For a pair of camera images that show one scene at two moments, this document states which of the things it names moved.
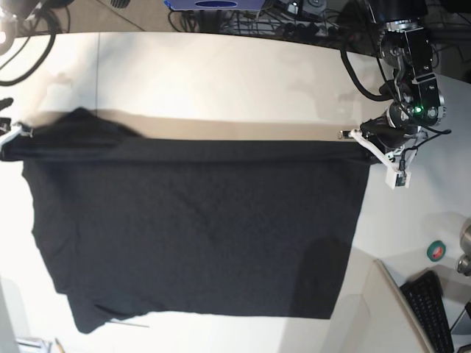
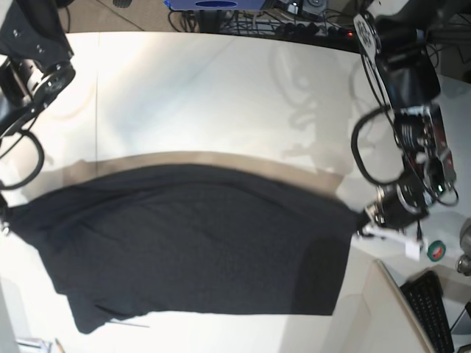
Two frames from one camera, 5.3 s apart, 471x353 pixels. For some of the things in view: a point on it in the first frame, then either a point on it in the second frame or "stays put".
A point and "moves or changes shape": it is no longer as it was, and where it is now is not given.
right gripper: (380, 133) → (399, 204)
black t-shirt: (258, 228) moves or changes shape
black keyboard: (425, 293) stays put
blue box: (215, 5) stays put
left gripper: (6, 133) → (4, 223)
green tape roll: (436, 251) stays put
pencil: (59, 346) stays put
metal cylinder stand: (464, 265) stays put
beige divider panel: (388, 324) stays put
